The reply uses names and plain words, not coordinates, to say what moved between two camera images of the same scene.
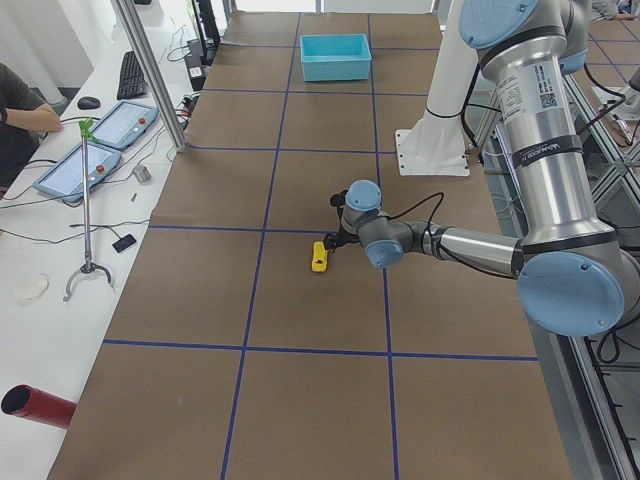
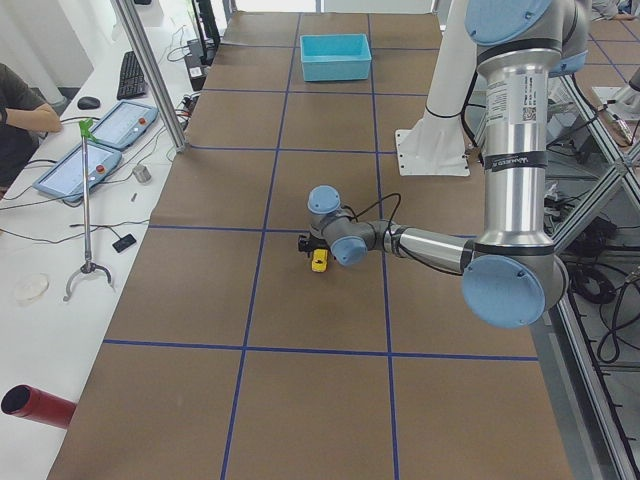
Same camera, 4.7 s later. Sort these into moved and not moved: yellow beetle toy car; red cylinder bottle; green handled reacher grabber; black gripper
Moved: black gripper
Not moved: green handled reacher grabber; yellow beetle toy car; red cylinder bottle
